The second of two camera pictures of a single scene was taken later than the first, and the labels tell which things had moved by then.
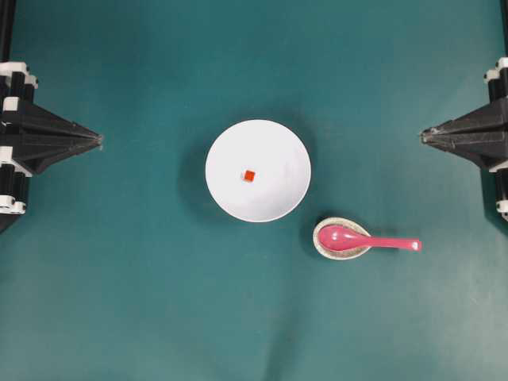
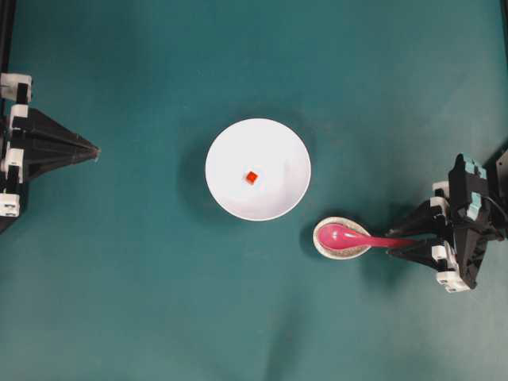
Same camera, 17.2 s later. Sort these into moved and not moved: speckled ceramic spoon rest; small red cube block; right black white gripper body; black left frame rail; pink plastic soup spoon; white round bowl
Moved: right black white gripper body
Not moved: white round bowl; speckled ceramic spoon rest; black left frame rail; pink plastic soup spoon; small red cube block
